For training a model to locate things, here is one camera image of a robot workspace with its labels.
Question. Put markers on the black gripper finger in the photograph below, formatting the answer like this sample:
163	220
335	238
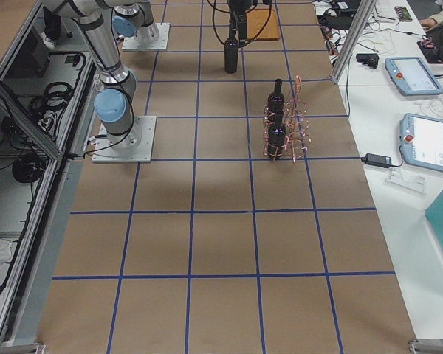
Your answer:
238	28

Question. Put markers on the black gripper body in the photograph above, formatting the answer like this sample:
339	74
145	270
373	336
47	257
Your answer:
240	4

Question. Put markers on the dark wine bottle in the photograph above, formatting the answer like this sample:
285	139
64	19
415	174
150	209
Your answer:
276	99
231	48
276	137

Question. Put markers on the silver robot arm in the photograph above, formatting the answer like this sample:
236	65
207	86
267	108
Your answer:
99	23
135	21

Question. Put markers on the wooden tray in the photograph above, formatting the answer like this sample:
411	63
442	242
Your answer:
264	22

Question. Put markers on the black webcam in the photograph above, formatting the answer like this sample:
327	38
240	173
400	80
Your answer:
370	60

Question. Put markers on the smartphone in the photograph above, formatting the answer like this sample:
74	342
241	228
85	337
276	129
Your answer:
402	14

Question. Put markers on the far teach pendant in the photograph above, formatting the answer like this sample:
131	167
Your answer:
412	76

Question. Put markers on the teach pendant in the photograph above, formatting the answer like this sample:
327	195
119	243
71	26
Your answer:
412	76
421	139

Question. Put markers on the black power brick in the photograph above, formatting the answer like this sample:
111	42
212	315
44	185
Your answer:
377	160

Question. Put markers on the near teach pendant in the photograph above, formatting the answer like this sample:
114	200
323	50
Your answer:
421	139

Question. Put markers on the clear acrylic stand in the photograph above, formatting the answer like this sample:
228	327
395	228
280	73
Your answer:
413	183

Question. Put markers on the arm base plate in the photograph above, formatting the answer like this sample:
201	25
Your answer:
136	147
148	39

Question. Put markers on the copper wire bottle basket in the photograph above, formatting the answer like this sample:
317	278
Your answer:
297	139

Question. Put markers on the aluminium frame post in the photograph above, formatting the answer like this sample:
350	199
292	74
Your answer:
357	26

